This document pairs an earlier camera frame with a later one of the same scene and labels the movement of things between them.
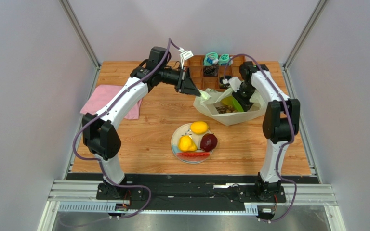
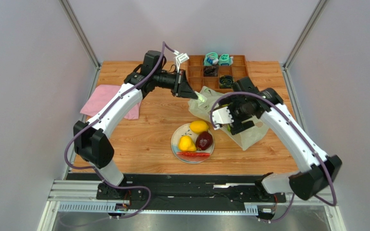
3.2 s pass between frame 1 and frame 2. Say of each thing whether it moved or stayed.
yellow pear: stayed
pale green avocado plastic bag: moved
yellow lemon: stayed
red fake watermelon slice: stayed
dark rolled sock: stayed
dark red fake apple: moved
